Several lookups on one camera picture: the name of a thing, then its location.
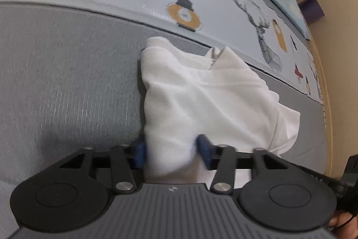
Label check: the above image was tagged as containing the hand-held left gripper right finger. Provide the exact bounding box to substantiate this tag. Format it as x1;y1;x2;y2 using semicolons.
196;135;291;195

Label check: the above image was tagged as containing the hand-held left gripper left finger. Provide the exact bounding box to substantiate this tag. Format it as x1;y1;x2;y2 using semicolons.
59;141;147;195

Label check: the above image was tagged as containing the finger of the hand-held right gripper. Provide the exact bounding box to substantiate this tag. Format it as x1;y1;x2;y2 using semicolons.
294;163;346;192

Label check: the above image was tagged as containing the white garment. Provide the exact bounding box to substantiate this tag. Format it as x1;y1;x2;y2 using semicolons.
140;36;301;190

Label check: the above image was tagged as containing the person's right hand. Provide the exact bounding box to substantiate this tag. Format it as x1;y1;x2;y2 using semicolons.
328;211;357;234

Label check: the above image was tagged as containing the grey deer print bed sheet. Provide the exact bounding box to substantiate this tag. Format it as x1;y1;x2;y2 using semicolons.
0;0;330;239

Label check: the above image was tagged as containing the purple bag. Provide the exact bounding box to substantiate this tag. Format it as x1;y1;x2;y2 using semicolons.
299;0;325;24

